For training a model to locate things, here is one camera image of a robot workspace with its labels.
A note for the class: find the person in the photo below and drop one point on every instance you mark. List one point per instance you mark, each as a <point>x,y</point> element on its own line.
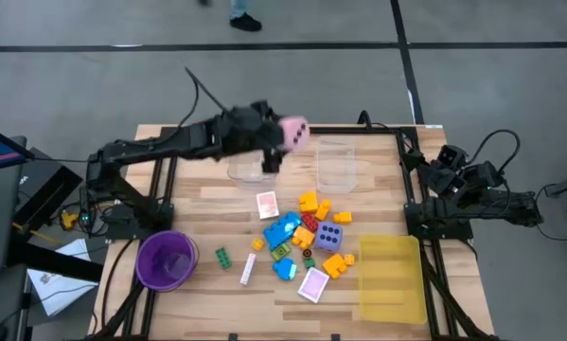
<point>245,23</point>

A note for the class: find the small green toy block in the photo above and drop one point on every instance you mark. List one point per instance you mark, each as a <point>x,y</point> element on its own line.
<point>309,263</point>

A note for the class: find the black equipment case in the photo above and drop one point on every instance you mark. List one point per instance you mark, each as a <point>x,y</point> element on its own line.
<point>46,184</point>

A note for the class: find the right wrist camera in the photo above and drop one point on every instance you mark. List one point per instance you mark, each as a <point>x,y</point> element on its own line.
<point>452,155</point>

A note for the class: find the yellow translucent plastic bin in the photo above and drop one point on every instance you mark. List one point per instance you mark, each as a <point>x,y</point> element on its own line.
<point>392,279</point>

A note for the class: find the tall clear plastic container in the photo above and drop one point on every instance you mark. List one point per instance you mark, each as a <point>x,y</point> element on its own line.
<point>245,173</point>

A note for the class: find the purple plastic bucket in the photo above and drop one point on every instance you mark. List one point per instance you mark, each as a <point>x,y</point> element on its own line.
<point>167,260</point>

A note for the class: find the white paper sheets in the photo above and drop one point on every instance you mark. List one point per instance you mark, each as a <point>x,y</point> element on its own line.
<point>56,289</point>

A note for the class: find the dark green brick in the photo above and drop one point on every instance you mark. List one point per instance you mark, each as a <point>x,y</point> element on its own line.
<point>223,258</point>

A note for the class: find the dark brown toy block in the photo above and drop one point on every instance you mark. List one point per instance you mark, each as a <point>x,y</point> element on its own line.
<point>307,253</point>

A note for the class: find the large orange-yellow toy block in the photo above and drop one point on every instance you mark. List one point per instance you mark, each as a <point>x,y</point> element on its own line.
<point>334,266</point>

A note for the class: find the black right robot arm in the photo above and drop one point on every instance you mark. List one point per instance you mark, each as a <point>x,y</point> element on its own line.
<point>501,208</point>

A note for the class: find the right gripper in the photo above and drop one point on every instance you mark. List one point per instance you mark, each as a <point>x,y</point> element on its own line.
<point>446,180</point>

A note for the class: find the large blue toy block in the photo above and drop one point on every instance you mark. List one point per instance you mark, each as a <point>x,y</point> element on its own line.
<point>278,234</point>

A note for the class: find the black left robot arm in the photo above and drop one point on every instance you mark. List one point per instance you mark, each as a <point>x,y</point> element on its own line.
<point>169,144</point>

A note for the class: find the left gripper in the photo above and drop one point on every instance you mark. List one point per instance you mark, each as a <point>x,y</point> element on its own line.
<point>254,130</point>

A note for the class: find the red-backed card deck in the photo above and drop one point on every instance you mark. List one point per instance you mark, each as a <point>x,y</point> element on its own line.
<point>267,205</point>

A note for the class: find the frosted clear plastic bin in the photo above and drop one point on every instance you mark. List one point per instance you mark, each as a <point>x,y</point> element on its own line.
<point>336,166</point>

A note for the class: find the lime green toy brick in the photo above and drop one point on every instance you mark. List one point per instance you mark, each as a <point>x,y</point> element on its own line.
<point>280,252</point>

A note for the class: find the pink foam dice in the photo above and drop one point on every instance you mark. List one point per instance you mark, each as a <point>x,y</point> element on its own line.
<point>295,134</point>

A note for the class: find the pink-backed wrapped card deck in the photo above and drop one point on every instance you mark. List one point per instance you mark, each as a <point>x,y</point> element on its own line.
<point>313,285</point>

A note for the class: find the purple foam dice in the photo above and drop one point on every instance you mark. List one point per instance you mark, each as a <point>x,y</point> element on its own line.
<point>329,237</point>

